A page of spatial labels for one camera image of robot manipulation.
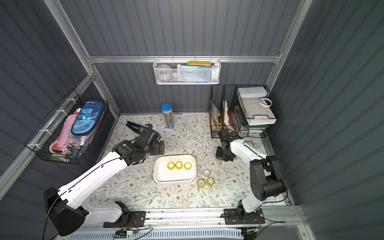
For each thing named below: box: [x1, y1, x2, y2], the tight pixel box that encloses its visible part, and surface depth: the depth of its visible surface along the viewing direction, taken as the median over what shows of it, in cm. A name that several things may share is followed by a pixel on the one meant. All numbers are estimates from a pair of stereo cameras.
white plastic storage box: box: [153, 154, 197, 184], surface depth 92 cm
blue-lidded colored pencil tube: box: [161, 103, 175, 129], surface depth 104 cm
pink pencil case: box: [57, 114, 83, 153], surface depth 69 cm
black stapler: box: [125, 121, 145, 135], surface depth 111 cm
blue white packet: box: [176, 64, 212, 84], surface depth 88 cm
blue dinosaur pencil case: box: [71, 100, 105, 136], surface depth 71 cm
